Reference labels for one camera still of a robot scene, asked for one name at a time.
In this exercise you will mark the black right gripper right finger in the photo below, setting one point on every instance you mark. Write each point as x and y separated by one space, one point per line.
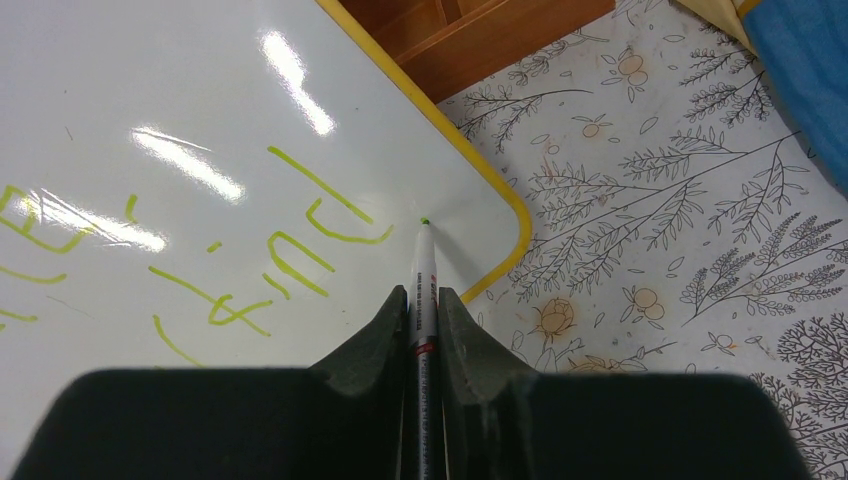
505 420

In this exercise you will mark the green white marker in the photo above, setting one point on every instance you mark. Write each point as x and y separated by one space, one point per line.
422 447

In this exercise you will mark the orange wooden compartment tray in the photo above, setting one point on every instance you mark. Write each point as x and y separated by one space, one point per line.
447 46

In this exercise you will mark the floral table mat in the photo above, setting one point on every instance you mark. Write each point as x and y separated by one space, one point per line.
679 221

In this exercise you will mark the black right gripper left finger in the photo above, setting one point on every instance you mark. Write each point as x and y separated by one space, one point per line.
337 419

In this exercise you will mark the yellow framed whiteboard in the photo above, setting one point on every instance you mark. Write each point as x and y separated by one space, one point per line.
216 184

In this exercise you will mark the blue yellow cartoon bag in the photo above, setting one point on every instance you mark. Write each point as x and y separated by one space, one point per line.
803 47

